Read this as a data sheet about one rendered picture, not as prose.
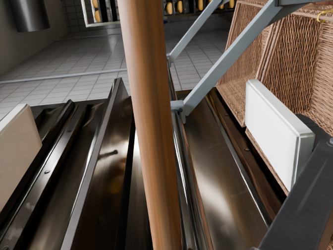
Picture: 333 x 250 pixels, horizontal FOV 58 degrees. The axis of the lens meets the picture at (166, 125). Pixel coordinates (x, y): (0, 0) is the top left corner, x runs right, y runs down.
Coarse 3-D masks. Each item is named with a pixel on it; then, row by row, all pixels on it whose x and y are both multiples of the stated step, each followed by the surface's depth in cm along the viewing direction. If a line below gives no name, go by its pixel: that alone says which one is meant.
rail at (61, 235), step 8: (112, 88) 157; (104, 112) 128; (96, 136) 108; (88, 152) 98; (88, 160) 93; (80, 176) 86; (80, 184) 82; (72, 200) 77; (72, 208) 74; (64, 224) 69; (64, 232) 66; (56, 240) 65; (56, 248) 63
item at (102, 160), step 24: (120, 96) 155; (120, 120) 139; (96, 144) 102; (120, 144) 126; (96, 168) 90; (120, 168) 115; (96, 192) 84; (120, 192) 106; (72, 216) 71; (96, 216) 79; (72, 240) 63; (96, 240) 75
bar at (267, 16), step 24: (216, 0) 100; (288, 0) 55; (312, 0) 56; (264, 24) 58; (240, 48) 60; (168, 72) 90; (216, 72) 61; (192, 96) 63; (192, 168) 44; (192, 192) 38; (192, 216) 35; (192, 240) 32
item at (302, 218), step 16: (320, 144) 11; (320, 160) 10; (304, 176) 10; (320, 176) 10; (304, 192) 9; (320, 192) 9; (288, 208) 9; (304, 208) 9; (320, 208) 8; (272, 224) 8; (288, 224) 8; (304, 224) 8; (320, 224) 8; (272, 240) 8; (288, 240) 8; (304, 240) 8; (320, 240) 8
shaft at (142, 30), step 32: (128, 0) 19; (160, 0) 20; (128, 32) 20; (160, 32) 21; (128, 64) 22; (160, 64) 21; (160, 96) 22; (160, 128) 23; (160, 160) 24; (160, 192) 26; (160, 224) 28
